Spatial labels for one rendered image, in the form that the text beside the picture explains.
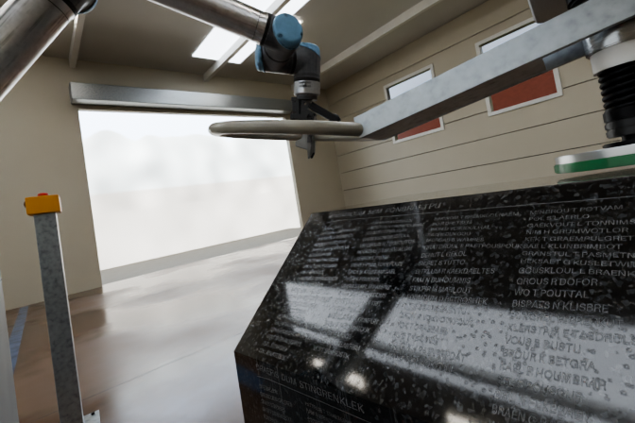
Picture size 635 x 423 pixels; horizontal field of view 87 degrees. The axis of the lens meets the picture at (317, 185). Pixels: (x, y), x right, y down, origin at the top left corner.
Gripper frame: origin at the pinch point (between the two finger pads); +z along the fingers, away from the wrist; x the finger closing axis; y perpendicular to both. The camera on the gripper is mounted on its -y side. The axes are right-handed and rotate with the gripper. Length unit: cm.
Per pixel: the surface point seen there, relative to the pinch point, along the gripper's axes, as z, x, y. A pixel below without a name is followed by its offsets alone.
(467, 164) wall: 22, -598, -227
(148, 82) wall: -135, -510, 409
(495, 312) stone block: 16, 78, -33
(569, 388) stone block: 19, 86, -36
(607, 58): -16, 58, -54
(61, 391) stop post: 106, -6, 112
